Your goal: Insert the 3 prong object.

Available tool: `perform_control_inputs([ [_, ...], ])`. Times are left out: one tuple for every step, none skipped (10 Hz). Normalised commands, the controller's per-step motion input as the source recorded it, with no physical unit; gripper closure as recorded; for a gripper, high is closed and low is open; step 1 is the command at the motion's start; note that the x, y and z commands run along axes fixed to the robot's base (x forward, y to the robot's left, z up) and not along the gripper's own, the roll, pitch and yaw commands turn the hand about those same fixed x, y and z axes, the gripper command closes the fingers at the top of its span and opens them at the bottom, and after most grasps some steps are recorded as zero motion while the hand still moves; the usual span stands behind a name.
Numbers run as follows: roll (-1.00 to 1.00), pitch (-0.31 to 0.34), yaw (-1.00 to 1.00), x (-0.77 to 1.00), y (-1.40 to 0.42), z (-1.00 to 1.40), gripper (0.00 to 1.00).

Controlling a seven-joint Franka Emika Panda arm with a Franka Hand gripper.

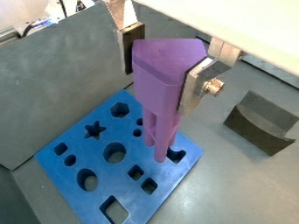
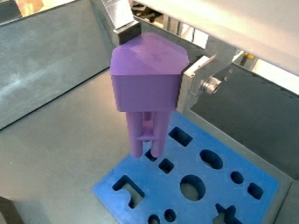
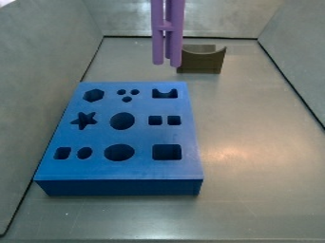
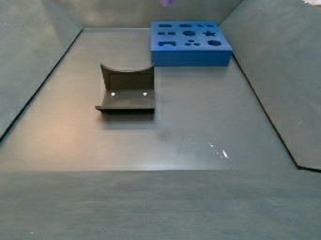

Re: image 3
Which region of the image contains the purple three prong object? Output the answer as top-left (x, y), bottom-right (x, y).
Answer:
top-left (150, 0), bottom-right (186, 67)

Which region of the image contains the blue shape sorting block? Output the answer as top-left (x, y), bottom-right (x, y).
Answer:
top-left (34, 82), bottom-right (205, 196)

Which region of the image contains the dark olive curved block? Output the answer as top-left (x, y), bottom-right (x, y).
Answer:
top-left (177, 45), bottom-right (227, 74)

